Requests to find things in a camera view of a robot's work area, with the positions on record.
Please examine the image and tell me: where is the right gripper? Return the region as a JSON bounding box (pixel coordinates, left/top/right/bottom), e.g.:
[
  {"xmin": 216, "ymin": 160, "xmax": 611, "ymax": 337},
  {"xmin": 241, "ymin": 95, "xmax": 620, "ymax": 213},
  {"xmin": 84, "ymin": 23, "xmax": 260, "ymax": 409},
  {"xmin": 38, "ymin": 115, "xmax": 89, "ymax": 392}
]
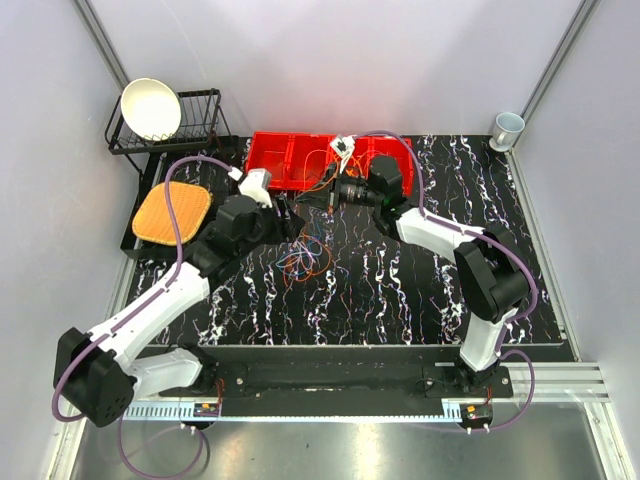
[{"xmin": 294, "ymin": 163, "xmax": 382, "ymax": 216}]

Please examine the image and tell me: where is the blue thin cable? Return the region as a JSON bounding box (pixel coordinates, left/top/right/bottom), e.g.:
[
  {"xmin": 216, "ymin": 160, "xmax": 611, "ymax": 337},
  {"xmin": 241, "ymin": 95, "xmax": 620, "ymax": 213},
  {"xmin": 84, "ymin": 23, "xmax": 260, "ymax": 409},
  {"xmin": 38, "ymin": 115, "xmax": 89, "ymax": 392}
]
[{"xmin": 277, "ymin": 229, "xmax": 326, "ymax": 274}]

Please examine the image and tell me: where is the red bin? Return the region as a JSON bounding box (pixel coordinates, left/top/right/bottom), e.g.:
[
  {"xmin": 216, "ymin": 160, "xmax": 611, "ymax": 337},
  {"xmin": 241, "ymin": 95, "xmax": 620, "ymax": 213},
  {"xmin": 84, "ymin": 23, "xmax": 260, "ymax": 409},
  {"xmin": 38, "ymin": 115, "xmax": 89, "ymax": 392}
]
[
  {"xmin": 328, "ymin": 135, "xmax": 367, "ymax": 190},
  {"xmin": 366, "ymin": 136, "xmax": 414, "ymax": 196},
  {"xmin": 285, "ymin": 133, "xmax": 331, "ymax": 191},
  {"xmin": 245, "ymin": 131, "xmax": 292, "ymax": 190}
]

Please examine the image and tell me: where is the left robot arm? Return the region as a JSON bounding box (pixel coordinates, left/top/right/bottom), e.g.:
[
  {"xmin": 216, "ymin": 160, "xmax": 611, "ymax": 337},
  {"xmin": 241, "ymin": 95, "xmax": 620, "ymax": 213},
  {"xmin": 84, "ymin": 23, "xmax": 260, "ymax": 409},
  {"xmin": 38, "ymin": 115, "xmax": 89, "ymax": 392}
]
[{"xmin": 51, "ymin": 195, "xmax": 305, "ymax": 427}]

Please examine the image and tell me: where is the white bowl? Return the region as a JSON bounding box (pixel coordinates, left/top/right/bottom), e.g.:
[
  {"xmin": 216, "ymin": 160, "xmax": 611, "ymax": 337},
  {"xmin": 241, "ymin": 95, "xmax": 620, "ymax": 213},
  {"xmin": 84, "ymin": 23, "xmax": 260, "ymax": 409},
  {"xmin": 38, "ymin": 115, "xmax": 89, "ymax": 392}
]
[{"xmin": 120, "ymin": 78, "xmax": 182, "ymax": 141}]

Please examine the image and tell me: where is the black wire dish rack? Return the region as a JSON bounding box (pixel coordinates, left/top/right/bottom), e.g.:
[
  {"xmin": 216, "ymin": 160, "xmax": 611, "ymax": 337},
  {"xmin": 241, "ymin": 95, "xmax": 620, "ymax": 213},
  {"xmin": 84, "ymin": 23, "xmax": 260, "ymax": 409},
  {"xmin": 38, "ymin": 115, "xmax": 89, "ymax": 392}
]
[{"xmin": 103, "ymin": 88, "xmax": 241, "ymax": 260}]

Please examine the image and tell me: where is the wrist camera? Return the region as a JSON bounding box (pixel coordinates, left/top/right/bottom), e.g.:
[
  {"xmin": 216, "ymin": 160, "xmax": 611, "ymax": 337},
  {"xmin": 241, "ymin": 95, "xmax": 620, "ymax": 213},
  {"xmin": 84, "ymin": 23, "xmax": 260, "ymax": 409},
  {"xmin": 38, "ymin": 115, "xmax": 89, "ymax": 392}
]
[
  {"xmin": 228, "ymin": 167, "xmax": 272, "ymax": 207},
  {"xmin": 330, "ymin": 135, "xmax": 355, "ymax": 160}
]

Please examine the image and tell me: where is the light blue mug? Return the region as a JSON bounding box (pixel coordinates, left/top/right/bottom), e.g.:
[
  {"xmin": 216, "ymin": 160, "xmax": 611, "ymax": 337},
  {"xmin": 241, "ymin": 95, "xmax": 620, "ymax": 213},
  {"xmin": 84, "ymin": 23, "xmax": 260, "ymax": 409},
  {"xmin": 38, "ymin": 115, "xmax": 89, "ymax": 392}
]
[{"xmin": 489, "ymin": 112, "xmax": 526, "ymax": 152}]

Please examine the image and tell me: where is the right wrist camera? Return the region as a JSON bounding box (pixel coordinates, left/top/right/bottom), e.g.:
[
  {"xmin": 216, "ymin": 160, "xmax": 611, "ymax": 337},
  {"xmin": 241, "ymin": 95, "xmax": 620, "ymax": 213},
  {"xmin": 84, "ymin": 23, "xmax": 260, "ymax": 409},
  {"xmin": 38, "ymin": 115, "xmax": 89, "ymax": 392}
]
[{"xmin": 330, "ymin": 135, "xmax": 355, "ymax": 160}]

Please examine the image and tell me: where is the yellow orange thin cable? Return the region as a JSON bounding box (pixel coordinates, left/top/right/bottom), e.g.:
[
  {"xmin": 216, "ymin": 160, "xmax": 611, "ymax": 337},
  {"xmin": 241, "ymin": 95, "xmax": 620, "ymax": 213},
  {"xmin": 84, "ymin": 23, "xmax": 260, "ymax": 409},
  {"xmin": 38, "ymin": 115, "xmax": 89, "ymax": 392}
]
[{"xmin": 344, "ymin": 152, "xmax": 374, "ymax": 184}]

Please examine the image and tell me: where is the white thin cable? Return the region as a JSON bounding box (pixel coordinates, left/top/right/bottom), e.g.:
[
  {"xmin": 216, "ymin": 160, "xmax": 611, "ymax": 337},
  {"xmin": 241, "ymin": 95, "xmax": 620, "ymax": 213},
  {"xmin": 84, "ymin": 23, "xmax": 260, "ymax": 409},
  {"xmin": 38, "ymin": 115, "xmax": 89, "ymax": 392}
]
[{"xmin": 287, "ymin": 234, "xmax": 326, "ymax": 271}]

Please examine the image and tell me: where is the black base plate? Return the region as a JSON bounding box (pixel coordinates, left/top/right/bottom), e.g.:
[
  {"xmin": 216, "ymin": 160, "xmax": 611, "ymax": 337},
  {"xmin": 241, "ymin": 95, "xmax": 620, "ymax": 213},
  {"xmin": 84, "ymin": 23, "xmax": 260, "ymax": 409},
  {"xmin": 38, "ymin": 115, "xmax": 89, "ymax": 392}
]
[{"xmin": 158, "ymin": 344, "xmax": 515, "ymax": 419}]

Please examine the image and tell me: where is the woven bamboo tray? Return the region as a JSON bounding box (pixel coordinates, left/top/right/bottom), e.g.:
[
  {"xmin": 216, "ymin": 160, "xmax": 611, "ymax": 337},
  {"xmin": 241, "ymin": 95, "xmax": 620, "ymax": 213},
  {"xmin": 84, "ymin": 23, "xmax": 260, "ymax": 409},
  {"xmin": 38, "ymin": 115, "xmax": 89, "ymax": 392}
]
[{"xmin": 132, "ymin": 181, "xmax": 213, "ymax": 246}]

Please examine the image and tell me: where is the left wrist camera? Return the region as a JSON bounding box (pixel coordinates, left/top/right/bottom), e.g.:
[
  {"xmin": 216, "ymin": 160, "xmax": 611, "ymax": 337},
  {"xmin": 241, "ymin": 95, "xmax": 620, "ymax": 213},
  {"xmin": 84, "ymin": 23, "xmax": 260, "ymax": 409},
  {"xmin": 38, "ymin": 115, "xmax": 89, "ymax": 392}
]
[{"xmin": 228, "ymin": 167, "xmax": 272, "ymax": 207}]

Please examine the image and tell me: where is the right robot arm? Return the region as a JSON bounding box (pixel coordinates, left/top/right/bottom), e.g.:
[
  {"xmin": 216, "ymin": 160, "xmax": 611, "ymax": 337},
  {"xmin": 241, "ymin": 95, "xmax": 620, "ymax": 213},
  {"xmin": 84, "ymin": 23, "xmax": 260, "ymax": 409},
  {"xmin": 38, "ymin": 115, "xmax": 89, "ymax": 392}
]
[{"xmin": 297, "ymin": 156, "xmax": 538, "ymax": 397}]

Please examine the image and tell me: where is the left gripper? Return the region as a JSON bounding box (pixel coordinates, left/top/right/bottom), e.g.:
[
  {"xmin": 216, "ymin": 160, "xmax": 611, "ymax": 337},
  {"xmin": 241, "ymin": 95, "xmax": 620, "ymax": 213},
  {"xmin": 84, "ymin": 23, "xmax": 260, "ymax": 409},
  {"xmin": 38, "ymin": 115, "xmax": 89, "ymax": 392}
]
[{"xmin": 237, "ymin": 196, "xmax": 305, "ymax": 258}]

